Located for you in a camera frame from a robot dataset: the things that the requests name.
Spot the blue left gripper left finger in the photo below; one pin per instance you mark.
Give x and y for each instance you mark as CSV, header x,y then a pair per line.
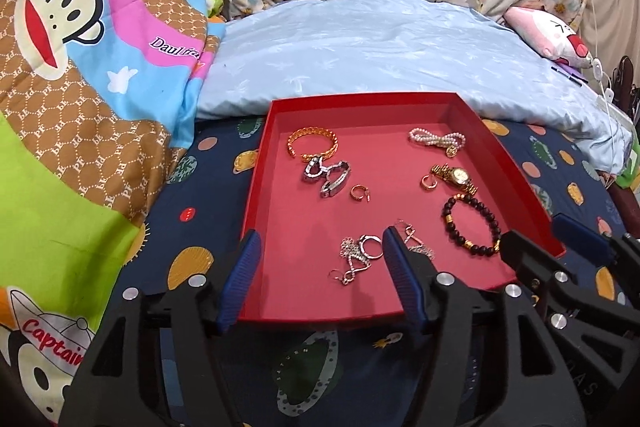
x,y
239,274

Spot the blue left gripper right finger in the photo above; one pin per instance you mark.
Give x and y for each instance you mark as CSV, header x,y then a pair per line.
x,y
406,283

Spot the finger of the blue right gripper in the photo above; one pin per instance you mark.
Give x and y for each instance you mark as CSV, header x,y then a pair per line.
x,y
589,244

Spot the gold hoop earring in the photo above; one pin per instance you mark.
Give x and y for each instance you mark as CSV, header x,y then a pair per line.
x,y
360,193
429,182

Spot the red jewelry tray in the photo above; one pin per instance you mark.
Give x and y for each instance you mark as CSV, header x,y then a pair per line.
x,y
302,209

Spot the silver triangle rhinestone earring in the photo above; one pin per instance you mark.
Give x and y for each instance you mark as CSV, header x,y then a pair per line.
x,y
412,241

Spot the silver infinity rhinestone earring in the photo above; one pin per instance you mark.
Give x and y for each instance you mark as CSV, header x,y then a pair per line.
x,y
357,259

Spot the gold wristwatch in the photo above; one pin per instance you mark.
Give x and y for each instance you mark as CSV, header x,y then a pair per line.
x,y
455,176

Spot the gold braided bangle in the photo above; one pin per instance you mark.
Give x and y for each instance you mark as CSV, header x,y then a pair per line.
x,y
310,142

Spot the pink white plush toy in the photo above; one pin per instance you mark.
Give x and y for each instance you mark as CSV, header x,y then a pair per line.
x,y
549,36

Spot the light blue pillow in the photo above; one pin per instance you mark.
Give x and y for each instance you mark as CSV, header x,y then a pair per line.
x,y
319,47

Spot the colourful monkey cartoon quilt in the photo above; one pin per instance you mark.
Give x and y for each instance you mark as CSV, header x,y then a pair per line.
x,y
98,104

